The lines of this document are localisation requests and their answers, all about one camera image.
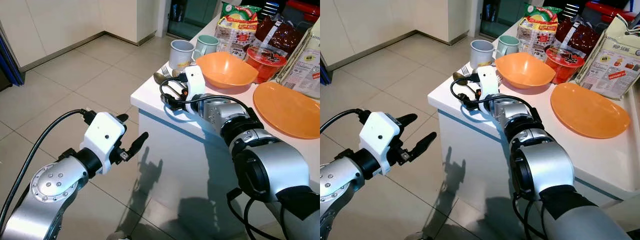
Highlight red instant noodle cup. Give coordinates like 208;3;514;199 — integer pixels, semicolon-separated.
244;45;288;85
544;46;585;85

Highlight pale green mug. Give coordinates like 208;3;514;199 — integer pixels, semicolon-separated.
192;34;221;60
494;34;521;59

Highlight grey mug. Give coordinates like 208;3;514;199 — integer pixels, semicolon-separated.
469;39;497;70
168;39;196;71

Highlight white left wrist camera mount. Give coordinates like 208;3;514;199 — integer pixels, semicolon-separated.
79;112;126;175
358;111;401;176

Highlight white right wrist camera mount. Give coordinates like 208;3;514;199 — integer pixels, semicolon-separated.
183;64;207;115
476;65;501;99

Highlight green yellow snack package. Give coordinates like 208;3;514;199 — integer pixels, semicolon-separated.
516;3;564;56
214;1;263;55

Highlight orange plastic bowl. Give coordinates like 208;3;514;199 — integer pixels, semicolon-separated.
494;51;557;90
194;51;260;90

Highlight cream cracker bag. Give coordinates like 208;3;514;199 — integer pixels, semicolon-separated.
574;13;640;101
275;17;321;100

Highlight black right elbow cables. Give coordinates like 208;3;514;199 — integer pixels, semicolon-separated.
512;192;552;240
226;187;287;240

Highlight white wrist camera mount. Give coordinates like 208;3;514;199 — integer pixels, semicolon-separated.
79;112;126;175
476;65;501;99
358;111;401;176
183;64;207;115

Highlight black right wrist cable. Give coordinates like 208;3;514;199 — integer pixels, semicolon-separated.
449;76;537;120
159;76;249;119

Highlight red box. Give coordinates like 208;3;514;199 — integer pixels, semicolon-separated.
284;0;321;24
584;0;640;24

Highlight dark red snack bag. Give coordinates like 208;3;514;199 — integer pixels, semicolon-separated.
554;18;602;57
254;14;304;60

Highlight orange plastic plate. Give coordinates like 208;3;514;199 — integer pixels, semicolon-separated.
252;81;321;140
550;81;632;140

